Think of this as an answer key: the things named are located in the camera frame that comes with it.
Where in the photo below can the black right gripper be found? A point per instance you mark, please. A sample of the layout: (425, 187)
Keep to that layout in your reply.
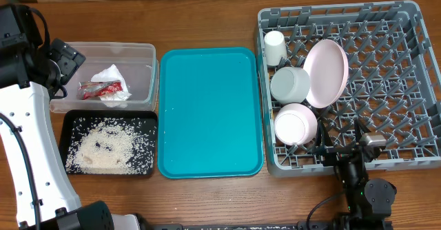
(336, 153)

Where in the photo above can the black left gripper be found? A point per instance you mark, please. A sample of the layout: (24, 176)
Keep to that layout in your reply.
(68, 59)

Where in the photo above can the red foil wrapper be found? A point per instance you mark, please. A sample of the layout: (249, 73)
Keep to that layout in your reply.
(91, 89)

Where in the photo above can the white napkin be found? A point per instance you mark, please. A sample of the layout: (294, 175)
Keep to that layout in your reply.
(112, 74)

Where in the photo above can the grey bowl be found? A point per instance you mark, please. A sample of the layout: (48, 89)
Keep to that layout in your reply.
(290, 85)

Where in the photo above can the large pink plate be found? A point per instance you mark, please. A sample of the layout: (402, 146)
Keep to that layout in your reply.
(328, 69)

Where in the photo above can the white rice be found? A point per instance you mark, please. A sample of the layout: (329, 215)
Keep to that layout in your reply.
(107, 147)

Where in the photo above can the cream cup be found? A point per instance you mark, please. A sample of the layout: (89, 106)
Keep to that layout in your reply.
(275, 48)

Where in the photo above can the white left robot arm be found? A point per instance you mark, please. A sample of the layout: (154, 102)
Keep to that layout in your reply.
(33, 69)

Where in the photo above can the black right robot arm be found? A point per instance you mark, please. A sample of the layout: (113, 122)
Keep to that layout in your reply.
(369, 201)

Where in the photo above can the clear plastic waste bin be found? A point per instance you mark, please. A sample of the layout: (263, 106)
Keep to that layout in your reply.
(137, 64)

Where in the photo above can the grey dish rack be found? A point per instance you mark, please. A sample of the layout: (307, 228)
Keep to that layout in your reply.
(393, 85)

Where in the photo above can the black tray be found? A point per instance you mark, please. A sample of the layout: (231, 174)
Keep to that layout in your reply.
(69, 126)

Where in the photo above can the teal serving tray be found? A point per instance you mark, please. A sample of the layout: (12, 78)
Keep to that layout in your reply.
(209, 121)

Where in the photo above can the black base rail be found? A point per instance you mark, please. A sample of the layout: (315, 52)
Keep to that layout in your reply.
(301, 225)

